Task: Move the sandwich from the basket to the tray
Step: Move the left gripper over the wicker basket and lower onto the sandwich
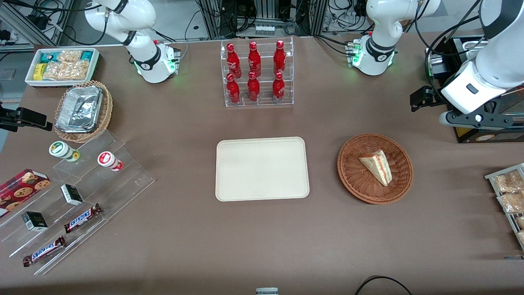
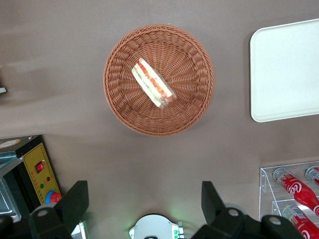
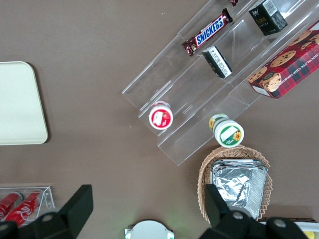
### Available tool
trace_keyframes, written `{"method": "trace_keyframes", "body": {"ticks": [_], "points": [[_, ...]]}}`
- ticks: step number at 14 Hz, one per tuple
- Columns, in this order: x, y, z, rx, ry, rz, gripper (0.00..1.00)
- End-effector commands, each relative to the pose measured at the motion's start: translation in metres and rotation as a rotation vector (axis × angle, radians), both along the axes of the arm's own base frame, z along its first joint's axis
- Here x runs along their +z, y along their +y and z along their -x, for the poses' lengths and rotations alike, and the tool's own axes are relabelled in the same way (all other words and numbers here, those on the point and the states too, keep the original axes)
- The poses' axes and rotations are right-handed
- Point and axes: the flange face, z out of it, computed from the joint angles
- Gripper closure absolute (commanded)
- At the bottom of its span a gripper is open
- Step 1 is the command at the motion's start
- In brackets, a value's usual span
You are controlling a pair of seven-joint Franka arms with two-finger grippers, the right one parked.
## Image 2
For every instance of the triangle sandwich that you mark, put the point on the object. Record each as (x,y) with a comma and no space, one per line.
(152,83)

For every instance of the black food warmer machine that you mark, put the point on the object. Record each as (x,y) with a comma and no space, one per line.
(37,159)

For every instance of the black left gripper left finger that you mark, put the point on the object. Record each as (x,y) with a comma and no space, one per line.
(74,199)

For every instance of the cream plastic tray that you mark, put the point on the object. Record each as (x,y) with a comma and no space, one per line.
(286,72)

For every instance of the clear acrylic bottle rack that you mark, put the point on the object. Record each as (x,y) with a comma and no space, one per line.
(268,189)

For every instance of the round brown wicker basket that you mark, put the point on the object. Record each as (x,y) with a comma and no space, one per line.
(189,74)

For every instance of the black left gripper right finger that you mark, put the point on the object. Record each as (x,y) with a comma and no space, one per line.
(211,199)

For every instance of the steel warmer pan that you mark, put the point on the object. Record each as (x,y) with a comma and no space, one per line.
(6,201)

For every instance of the red cola bottle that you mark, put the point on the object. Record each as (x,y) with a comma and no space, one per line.
(297,190)
(313,174)
(301,222)

